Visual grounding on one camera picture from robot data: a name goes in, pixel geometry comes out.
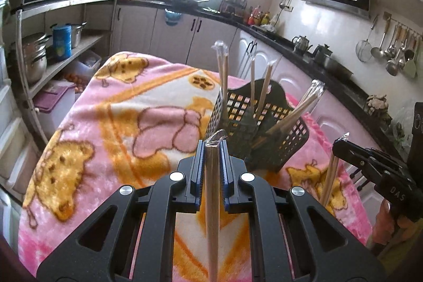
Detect spice rack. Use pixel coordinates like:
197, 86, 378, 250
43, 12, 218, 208
221, 0, 248, 16

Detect white kitchen cabinets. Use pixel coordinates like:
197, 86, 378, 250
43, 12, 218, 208
114, 1, 397, 170

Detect blue canister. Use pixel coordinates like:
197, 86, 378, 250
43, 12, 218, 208
52, 24, 73, 61

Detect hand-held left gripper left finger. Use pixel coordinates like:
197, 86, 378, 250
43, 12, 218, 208
36, 140, 207, 282

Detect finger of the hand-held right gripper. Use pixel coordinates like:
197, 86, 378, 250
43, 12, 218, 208
332, 138, 407, 193

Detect group of condiment bottles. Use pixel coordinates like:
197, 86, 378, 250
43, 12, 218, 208
248, 4, 280, 28

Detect lumpy brown vegetable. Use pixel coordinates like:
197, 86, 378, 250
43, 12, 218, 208
365, 94, 389, 117

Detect dark kettle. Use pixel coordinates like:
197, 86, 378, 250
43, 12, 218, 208
312, 43, 333, 63

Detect plastic drawer unit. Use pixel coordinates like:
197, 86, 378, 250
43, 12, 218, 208
0, 38, 38, 185

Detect steel pot with lid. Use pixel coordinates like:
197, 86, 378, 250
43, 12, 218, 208
69, 22, 88, 49

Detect steel kettle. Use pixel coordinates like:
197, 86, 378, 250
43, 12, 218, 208
292, 35, 313, 54

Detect black wok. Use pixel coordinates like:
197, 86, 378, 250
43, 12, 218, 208
171, 0, 210, 8

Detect person's right hand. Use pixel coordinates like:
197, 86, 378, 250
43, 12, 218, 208
373, 203, 410, 244

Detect kitchen storage shelf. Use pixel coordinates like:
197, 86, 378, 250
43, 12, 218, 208
13, 0, 119, 150

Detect stacked steel pots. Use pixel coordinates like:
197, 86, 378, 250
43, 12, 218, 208
10, 33, 50, 86

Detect plastic-wrapped wooden chopsticks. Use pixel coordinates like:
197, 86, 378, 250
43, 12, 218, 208
249, 59, 256, 114
319, 132, 351, 206
213, 41, 230, 101
256, 61, 276, 119
202, 132, 228, 282
261, 80, 319, 140
274, 84, 328, 137

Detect black kitchen countertop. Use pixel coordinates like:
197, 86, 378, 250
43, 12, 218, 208
116, 0, 417, 157

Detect black plastic lattice basket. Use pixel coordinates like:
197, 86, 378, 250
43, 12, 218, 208
205, 79, 311, 173

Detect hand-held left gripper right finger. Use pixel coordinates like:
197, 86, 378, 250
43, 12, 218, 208
220, 141, 385, 282

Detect clear bag of greens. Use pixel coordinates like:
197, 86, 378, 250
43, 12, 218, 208
390, 107, 415, 150

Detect row of hanging ladles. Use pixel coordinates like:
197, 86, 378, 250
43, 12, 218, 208
355, 13, 423, 79

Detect pink-lidded storage box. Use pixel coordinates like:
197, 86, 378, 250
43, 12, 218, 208
33, 80, 76, 140

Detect clear plastic storage box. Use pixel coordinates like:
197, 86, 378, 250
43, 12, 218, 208
71, 51, 101, 78

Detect pink printed blanket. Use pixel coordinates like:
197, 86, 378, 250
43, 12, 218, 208
18, 51, 374, 282

